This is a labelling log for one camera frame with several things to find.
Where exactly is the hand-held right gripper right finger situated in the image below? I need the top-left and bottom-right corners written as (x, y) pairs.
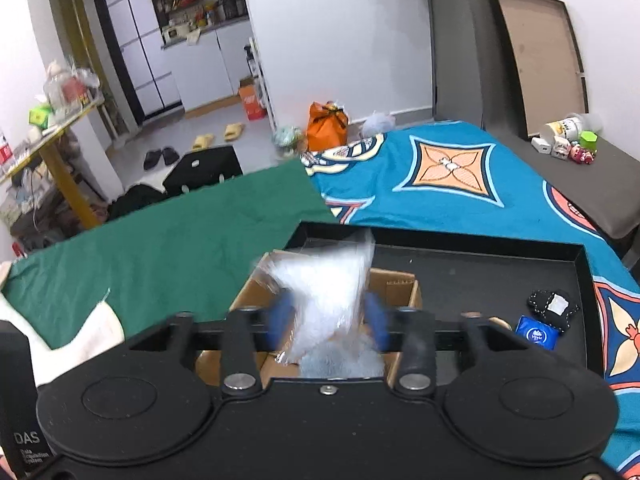
top-left (362, 291), bottom-right (532, 395)

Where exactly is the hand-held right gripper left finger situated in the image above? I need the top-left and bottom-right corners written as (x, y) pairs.
top-left (127, 291), bottom-right (297, 397)

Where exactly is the brown cardboard box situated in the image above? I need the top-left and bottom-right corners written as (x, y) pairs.
top-left (195, 252), bottom-right (423, 386)

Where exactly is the clear bag of white stuffing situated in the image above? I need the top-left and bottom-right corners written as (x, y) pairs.
top-left (252, 230), bottom-right (388, 378)

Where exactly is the black tray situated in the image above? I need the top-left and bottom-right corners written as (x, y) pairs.
top-left (282, 221), bottom-right (606, 386)

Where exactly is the small blue packet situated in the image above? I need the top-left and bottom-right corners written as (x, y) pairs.
top-left (515, 315), bottom-right (561, 350)

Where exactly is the cream white cloth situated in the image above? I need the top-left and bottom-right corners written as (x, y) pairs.
top-left (0, 260), bottom-right (126, 401)

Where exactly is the green cloth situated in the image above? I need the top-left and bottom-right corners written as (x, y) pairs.
top-left (0, 160), bottom-right (338, 351)

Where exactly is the teal printed blanket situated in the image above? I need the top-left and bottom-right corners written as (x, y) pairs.
top-left (300, 120), bottom-right (640, 476)

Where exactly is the black plastic chair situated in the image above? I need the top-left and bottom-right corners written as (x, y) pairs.
top-left (164, 145), bottom-right (244, 197)

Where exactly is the black felt pouch white patch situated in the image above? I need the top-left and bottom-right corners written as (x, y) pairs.
top-left (526, 289), bottom-right (580, 333)

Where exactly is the wrapped flower bouquet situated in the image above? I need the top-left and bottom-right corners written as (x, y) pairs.
top-left (272, 126), bottom-right (308, 158)

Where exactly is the black clothing pile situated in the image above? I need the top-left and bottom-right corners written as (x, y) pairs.
top-left (107, 183), bottom-right (166, 221)

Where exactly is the orange bag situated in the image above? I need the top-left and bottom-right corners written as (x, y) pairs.
top-left (306, 101), bottom-right (349, 152)

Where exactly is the white plastic bag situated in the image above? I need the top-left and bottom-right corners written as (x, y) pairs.
top-left (360, 111), bottom-right (397, 139)

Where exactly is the orange cardboard box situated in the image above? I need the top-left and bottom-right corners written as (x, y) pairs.
top-left (238, 77), bottom-right (267, 121)

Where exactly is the white narrow rack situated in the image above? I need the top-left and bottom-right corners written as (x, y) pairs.
top-left (248, 37), bottom-right (278, 131)

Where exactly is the yellow legged table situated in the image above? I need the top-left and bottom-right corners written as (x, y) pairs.
top-left (0, 97), bottom-right (108, 231)

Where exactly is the grey padded bench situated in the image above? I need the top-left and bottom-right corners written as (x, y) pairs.
top-left (492, 127), bottom-right (640, 241)

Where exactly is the white kitchen cabinet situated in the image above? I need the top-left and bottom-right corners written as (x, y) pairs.
top-left (161, 17), bottom-right (258, 111)

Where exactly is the red toy figure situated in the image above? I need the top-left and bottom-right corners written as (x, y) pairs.
top-left (569, 142), bottom-right (596, 165)

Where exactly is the white printed cup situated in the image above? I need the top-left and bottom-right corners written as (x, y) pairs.
top-left (545, 116), bottom-right (586, 146)

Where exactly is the black framed sliding door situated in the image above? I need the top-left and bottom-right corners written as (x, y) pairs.
top-left (90, 0), bottom-right (183, 126)

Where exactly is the clear wrapped gift basket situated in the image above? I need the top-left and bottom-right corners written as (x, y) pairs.
top-left (44, 60), bottom-right (101, 113)

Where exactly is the black framed brown board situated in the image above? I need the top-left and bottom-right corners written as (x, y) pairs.
top-left (486, 0), bottom-right (590, 141)

